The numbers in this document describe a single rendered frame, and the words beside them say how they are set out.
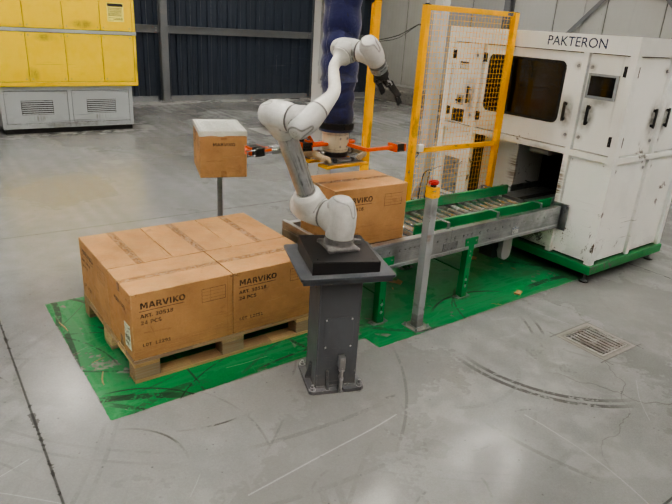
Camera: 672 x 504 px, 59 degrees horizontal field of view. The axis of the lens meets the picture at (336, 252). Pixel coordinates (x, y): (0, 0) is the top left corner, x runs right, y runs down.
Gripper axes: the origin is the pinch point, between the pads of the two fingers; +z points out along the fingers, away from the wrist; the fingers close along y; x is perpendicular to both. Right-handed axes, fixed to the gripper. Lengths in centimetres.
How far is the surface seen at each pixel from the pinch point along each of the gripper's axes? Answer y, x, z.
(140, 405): 19, -209, 22
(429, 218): 19, -16, 89
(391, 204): -13, -23, 94
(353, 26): -55, 21, -6
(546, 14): -487, 618, 678
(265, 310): -2, -132, 68
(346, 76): -47.7, 1.0, 12.8
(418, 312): 39, -60, 136
